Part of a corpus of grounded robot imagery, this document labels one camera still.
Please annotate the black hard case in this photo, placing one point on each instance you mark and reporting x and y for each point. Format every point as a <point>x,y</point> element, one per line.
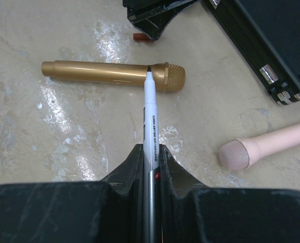
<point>267,34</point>

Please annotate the pink microphone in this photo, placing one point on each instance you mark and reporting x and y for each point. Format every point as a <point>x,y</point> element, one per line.
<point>243,153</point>

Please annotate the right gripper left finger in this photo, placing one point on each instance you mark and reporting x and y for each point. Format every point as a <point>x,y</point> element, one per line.
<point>109,210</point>

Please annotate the red white marker pen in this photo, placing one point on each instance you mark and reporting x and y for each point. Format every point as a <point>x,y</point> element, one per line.
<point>152,231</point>

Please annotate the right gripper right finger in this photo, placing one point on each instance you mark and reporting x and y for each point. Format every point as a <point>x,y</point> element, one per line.
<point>194,212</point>

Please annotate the gold microphone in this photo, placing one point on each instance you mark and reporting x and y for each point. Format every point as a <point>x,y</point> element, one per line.
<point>168,77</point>

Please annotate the red marker cap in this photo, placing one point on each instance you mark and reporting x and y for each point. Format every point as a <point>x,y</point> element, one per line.
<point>141,37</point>

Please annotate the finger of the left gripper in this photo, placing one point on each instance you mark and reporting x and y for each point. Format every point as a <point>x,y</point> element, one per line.
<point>153,23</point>
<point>140,10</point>

